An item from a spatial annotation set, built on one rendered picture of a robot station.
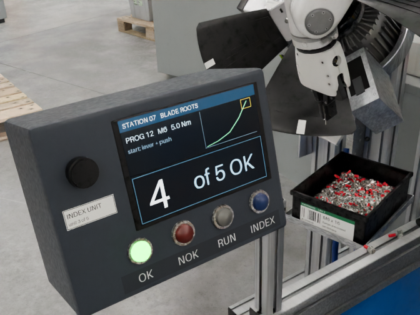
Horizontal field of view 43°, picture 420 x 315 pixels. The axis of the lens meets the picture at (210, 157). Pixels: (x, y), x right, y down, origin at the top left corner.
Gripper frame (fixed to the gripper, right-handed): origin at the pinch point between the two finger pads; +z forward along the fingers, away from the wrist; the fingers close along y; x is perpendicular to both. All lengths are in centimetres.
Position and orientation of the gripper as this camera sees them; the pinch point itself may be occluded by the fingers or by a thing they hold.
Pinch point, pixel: (327, 108)
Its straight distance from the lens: 111.3
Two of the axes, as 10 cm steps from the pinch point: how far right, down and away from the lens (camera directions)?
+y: -5.6, -3.7, 7.4
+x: -7.8, 5.3, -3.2
